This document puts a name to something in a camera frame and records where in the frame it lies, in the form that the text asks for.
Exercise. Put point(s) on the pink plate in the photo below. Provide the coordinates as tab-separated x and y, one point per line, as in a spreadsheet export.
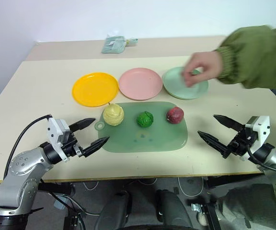
140	83

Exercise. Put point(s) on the green vegetable toy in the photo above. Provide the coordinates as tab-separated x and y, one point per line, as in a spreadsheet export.
145	119

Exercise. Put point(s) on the black table frame bar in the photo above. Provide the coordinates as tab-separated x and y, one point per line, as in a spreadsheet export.
56	188
233	180

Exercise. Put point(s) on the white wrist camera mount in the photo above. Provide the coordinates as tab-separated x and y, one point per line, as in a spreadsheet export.
56	127
260	129

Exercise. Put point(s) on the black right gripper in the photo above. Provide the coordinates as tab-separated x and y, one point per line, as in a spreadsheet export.
243	141

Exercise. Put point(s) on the dark rounded shape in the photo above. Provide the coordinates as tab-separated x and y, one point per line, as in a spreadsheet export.
172	210
114	210

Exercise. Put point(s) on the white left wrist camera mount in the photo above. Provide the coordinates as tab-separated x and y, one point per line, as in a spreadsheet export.
56	127

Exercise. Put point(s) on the grey textured fabric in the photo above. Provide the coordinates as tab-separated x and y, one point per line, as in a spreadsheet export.
245	208

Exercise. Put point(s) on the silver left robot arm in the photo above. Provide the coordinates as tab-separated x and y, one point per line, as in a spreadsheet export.
20	172

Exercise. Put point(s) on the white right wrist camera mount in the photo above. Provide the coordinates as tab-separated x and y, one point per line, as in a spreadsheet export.
260	129

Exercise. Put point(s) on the small metal bracket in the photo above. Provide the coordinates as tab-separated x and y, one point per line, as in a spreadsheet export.
196	207

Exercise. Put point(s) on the pale green plate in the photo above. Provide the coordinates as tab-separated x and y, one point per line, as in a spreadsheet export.
176	86

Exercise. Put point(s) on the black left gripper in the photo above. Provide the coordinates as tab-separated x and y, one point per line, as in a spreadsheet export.
72	146

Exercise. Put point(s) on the red apple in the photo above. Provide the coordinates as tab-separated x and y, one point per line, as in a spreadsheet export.
175	115

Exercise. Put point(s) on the forearm in olive green sleeve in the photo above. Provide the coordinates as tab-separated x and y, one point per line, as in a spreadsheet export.
257	55

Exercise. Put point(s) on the person's bare hand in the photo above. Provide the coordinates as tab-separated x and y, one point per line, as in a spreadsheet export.
205	65

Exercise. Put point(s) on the yellow plate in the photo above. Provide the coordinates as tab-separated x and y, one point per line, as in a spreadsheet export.
95	89

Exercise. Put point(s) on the yellow pear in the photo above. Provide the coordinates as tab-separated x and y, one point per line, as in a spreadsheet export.
113	116

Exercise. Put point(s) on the translucent green cutting mat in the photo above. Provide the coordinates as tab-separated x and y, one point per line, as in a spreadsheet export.
152	139

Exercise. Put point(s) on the pale green cloth pouch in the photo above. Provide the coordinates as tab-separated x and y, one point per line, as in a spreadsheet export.
112	44

